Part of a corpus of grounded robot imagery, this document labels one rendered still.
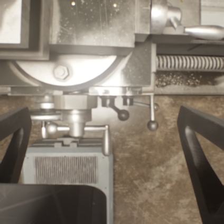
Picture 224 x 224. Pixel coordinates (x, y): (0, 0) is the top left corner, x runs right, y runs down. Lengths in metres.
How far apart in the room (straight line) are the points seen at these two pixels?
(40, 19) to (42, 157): 0.96
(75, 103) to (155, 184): 1.17
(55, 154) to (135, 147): 0.55
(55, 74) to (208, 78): 0.81
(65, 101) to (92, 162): 0.74
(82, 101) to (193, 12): 0.32
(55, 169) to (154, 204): 0.77
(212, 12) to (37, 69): 0.43
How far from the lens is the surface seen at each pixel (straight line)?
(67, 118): 0.44
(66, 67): 0.37
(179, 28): 0.31
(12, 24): 0.22
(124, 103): 0.74
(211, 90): 1.05
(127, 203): 1.54
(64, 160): 1.15
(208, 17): 0.57
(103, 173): 1.15
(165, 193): 1.56
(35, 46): 0.29
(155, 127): 0.68
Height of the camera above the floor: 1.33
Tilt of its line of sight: 85 degrees down
